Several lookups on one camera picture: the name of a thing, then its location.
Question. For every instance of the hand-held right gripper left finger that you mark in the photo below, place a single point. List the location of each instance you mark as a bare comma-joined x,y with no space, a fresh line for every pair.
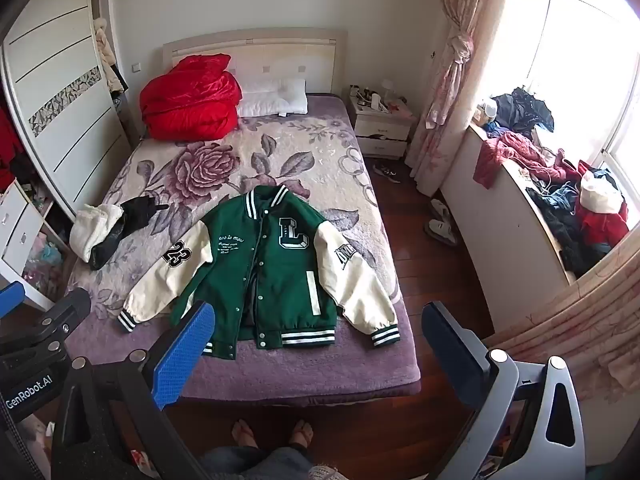
182,355

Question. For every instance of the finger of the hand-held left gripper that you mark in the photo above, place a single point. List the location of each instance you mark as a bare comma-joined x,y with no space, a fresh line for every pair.
11,300
60,317

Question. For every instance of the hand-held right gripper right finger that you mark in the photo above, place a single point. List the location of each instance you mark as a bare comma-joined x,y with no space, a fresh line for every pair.
450,355

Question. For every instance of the green cream varsity jacket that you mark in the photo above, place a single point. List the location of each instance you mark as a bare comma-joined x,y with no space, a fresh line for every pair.
290,280

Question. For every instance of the red clothes in wardrobe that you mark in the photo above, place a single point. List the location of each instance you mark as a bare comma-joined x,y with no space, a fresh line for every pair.
7,145

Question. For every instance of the pile of mixed clothes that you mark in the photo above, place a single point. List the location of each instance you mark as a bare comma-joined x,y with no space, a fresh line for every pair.
555,195

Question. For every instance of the white drawer unit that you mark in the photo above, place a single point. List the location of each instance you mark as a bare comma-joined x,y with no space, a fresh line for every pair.
15,230

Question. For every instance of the cream knit garment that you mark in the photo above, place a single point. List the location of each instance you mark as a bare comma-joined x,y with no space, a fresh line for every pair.
92,230

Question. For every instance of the person's left foot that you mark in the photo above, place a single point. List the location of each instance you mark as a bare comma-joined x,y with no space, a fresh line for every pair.
245,435

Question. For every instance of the person's foot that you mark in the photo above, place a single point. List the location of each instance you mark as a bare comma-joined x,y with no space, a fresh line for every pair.
245,435
301,435

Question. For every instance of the bed with floral blanket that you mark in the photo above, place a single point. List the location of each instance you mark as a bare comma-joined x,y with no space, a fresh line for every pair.
300,375

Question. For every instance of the white slipper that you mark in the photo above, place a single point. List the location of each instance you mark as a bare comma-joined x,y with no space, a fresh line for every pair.
441,209
441,232

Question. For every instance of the white window ledge cabinet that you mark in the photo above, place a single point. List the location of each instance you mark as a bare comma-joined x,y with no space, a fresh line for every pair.
495,240

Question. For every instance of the black garment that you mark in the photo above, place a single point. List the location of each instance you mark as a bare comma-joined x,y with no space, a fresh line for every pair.
135,215

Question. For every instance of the person's jeans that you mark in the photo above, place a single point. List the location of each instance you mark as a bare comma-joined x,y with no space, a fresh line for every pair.
260,465

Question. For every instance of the person's right foot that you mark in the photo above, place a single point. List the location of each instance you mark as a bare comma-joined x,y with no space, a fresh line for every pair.
301,435

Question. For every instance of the pink floral curtain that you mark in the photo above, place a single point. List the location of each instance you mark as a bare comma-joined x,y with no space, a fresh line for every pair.
450,85
600,320

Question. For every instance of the pair of dark sneakers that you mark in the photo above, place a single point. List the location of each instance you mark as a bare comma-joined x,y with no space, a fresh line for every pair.
386,172

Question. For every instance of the white sliding-door wardrobe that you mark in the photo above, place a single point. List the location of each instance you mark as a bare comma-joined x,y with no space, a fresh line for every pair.
65,110

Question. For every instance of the white nightstand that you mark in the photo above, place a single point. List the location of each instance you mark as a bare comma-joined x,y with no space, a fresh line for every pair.
382,130

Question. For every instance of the red duvet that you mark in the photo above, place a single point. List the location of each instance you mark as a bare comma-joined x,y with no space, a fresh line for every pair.
190,100

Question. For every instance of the cluster of small toiletries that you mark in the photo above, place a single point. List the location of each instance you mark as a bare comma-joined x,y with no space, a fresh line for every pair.
377,97

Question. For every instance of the white pillow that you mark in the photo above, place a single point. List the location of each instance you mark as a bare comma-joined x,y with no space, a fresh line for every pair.
272,97

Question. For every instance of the cream hanging garment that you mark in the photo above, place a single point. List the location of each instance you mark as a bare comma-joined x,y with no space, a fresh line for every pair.
104,42

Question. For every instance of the cream bed headboard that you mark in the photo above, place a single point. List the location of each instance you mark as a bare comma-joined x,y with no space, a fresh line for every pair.
280,55

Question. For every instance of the window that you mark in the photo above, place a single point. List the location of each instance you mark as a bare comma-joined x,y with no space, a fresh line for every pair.
575,35

